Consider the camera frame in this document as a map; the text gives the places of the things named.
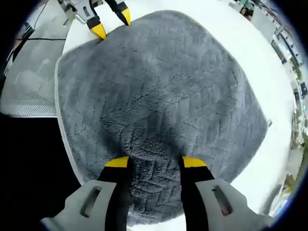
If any grey towel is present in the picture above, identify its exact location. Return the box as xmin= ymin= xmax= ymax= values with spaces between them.
xmin=54 ymin=10 xmax=269 ymax=226

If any grey mesh chair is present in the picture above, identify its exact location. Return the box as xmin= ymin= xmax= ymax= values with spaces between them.
xmin=0 ymin=14 xmax=71 ymax=118

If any black floor cable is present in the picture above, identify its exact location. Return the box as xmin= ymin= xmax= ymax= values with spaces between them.
xmin=14 ymin=37 xmax=67 ymax=49

